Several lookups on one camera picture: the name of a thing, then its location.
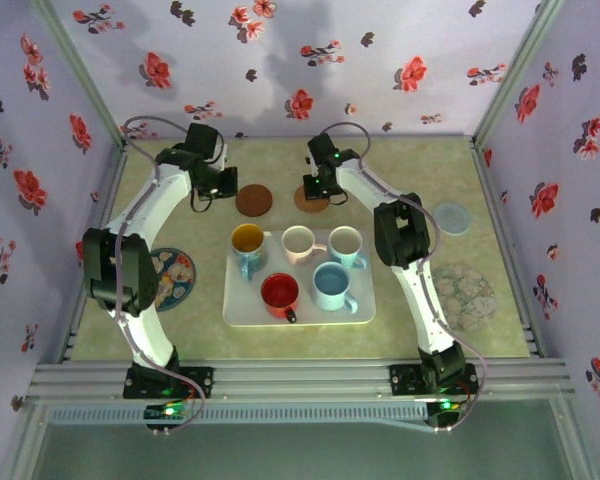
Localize aluminium frame post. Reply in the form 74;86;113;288
472;0;564;146
29;0;129;149

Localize black left gripper cable loop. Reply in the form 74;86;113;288
188;187;214;215

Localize controller board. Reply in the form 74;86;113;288
427;397;469;431
144;402;191;422

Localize pale pink mug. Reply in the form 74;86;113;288
281;225;329;266

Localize light brown cork coaster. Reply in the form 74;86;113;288
293;183;331;215

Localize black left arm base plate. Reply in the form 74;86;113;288
123;366;215;400

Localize red mug with black handle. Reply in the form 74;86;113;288
260;272;301;325

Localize slotted grey cable duct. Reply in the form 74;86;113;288
47;402;429;426

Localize aluminium side rail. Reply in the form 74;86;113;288
57;144;129;364
469;139;549;359

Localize grey-blue round coaster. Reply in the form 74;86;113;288
433;201;473;236

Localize grey right arm cable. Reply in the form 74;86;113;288
321;121;490;434

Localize teal mug with cream inside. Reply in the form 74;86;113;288
327;225;369;271

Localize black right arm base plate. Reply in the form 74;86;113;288
388;363;481;399

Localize right controller board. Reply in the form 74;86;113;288
427;397;469;431

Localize colourful floral round coaster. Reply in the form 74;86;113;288
149;247;198;313

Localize aluminium mounting rail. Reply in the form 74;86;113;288
27;357;576;401

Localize dark brown round coaster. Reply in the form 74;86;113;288
234;183;274;218

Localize blue mug with yellow inside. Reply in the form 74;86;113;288
230;222;268;282

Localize left controller board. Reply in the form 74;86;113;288
144;402;191;422

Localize light blue mug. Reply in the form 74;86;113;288
312;261;360;315

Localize pale green floral coaster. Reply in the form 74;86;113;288
432;263;496;333

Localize white rectangular tray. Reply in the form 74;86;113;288
222;228;377;329

